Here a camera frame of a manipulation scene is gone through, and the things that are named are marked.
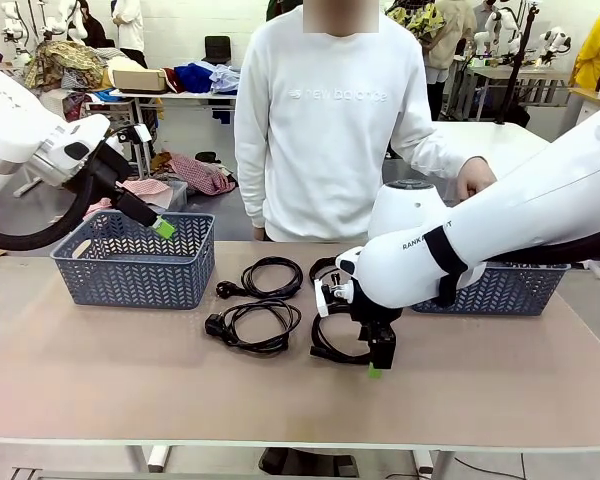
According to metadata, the grey-blue plastic basket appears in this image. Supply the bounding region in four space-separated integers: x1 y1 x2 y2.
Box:
49 210 216 311
409 262 571 317

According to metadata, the black chair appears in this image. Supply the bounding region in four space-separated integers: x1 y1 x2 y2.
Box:
202 35 231 65

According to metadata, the patterned clothes pile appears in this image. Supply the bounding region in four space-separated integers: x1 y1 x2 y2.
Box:
24 39 111 91

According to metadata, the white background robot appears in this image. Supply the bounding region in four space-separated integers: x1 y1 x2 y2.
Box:
537 27 572 66
474 4 521 56
2 0 31 51
62 0 89 41

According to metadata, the cream cushion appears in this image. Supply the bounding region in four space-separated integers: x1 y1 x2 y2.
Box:
102 55 149 86

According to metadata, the black cable with round plug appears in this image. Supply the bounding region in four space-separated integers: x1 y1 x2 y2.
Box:
215 256 305 302

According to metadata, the black right arm hose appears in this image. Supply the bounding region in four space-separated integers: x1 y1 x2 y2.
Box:
424 224 600 309

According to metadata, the black cable with angled plug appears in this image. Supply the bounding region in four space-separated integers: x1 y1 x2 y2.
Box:
204 298 302 356

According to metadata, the cardboard box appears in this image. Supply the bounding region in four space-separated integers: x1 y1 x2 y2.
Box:
112 68 169 94

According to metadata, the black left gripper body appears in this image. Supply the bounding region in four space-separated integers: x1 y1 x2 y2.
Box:
99 145 160 228

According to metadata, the light blue shirt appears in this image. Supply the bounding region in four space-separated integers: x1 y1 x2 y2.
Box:
209 63 244 94

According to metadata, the white clothes table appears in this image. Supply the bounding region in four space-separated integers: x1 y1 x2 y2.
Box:
107 88 244 181

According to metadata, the person's left forearm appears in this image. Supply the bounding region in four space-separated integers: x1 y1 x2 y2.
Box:
399 134 487 176

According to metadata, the dark blue cloth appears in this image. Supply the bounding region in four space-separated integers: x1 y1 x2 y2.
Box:
173 62 216 94

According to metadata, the person's left hand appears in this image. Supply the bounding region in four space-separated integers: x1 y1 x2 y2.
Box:
454 155 499 202

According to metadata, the person's right forearm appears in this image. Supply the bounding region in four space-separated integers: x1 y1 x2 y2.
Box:
234 149 269 232

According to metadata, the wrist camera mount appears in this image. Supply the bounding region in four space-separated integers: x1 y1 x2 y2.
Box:
117 123 154 147
313 272 355 318

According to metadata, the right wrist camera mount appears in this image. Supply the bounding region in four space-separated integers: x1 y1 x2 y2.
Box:
313 272 355 318

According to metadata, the bystander in beige jacket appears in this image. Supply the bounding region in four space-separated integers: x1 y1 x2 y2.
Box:
419 0 479 121

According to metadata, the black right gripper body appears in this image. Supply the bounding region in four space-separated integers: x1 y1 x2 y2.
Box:
349 285 404 345

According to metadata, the black floor base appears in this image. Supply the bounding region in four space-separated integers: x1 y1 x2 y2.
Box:
258 448 359 479

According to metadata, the white table leg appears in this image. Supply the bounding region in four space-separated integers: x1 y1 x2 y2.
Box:
124 444 174 474
414 447 454 476

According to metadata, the pink checkered cloth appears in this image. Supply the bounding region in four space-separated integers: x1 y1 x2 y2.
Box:
87 179 171 214

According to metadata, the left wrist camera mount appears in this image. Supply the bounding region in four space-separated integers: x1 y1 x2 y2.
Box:
117 123 154 147

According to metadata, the yellow black floral cloth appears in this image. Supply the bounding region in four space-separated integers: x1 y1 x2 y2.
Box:
387 2 446 49

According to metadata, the bystander in black top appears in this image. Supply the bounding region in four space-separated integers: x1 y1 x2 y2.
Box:
77 0 109 49

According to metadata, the thick black cable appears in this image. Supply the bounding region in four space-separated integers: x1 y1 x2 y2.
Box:
308 312 376 365

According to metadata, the person in white sweatshirt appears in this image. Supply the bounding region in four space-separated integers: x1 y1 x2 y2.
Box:
233 0 487 244

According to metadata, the white side table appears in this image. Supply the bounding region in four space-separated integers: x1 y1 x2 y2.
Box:
432 119 551 201

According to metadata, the bystander in white shirt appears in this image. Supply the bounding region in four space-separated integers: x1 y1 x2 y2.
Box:
112 0 146 66

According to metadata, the red checkered cloth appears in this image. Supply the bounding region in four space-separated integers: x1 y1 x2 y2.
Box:
152 152 239 196

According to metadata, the black tripod pole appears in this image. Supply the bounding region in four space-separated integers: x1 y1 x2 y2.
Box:
494 0 539 126

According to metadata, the grey background workbench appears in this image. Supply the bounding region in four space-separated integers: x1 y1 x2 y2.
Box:
462 64 574 121

